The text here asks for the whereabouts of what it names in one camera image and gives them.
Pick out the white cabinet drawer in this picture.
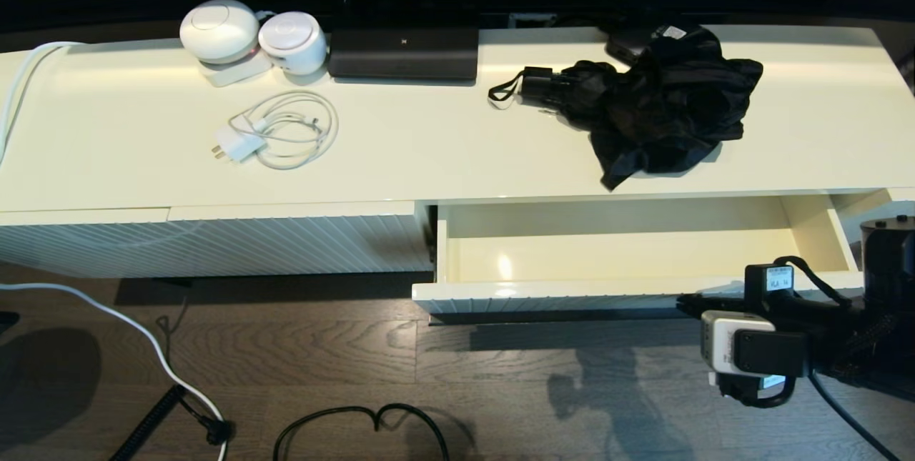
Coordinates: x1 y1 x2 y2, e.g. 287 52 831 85
411 193 866 315

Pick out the black umbrella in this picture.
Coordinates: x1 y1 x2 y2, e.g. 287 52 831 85
488 26 764 192

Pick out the white TV cabinet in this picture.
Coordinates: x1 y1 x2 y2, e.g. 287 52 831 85
0 24 915 280

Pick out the black set-top box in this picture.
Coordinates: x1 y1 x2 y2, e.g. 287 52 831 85
605 21 691 66

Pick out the black rectangular soundbar box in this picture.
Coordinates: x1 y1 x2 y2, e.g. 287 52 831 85
327 25 480 84

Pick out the small white round speaker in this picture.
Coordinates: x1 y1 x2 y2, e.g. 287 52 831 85
257 11 330 76

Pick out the white flat box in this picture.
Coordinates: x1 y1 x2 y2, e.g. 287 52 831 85
198 54 274 88

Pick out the large white round speaker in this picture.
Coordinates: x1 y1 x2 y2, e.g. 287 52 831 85
179 0 261 66

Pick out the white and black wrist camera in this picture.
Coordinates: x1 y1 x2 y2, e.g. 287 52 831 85
699 309 810 380

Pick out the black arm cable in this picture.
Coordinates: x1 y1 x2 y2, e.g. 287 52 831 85
718 255 901 461

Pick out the white wall socket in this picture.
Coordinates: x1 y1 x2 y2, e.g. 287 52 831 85
508 12 558 29

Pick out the black charging cable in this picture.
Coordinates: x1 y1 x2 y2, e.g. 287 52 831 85
273 404 450 461

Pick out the white charger with cable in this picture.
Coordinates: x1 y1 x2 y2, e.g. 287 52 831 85
209 91 340 172

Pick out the black coiled cable with plug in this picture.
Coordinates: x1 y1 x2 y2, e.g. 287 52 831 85
107 384 237 461

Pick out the thick white power cable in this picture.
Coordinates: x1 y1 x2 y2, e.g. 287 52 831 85
0 282 229 461

